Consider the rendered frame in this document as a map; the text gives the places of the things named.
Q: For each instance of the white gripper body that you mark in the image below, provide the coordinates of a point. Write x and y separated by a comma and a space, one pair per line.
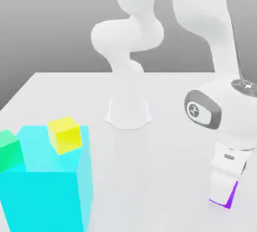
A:
224, 163

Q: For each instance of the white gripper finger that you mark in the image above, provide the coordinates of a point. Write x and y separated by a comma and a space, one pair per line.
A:
221, 187

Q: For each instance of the small purple cube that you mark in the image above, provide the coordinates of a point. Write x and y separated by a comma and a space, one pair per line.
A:
232, 196

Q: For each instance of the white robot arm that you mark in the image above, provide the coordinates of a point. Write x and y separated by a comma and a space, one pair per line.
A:
202, 15

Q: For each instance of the small yellow cube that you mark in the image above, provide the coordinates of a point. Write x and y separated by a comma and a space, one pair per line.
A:
67, 138

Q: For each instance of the small green cube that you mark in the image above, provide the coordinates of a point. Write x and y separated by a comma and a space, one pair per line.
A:
10, 151

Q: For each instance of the large cyan box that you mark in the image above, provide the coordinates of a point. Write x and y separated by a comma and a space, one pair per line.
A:
40, 199

